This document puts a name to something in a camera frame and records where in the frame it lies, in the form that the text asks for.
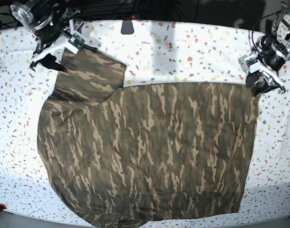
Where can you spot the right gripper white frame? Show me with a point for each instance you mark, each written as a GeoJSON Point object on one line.
{"type": "Point", "coordinates": [43, 53]}

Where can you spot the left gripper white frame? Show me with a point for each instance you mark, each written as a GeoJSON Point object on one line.
{"type": "Point", "coordinates": [262, 81]}

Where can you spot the camouflage T-shirt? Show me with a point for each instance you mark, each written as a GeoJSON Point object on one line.
{"type": "Point", "coordinates": [120, 156]}

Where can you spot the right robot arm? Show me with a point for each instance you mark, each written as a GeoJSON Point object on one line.
{"type": "Point", "coordinates": [53, 27]}

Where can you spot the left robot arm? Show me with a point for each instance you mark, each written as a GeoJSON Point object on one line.
{"type": "Point", "coordinates": [268, 55]}

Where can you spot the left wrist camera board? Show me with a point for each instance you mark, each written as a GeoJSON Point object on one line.
{"type": "Point", "coordinates": [252, 64]}

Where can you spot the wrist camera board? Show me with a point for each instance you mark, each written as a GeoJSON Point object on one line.
{"type": "Point", "coordinates": [76, 42]}
{"type": "Point", "coordinates": [252, 64]}

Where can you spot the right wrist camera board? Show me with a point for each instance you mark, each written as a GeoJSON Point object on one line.
{"type": "Point", "coordinates": [76, 42]}

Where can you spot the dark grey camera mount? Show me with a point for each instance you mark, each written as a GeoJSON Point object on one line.
{"type": "Point", "coordinates": [127, 27]}

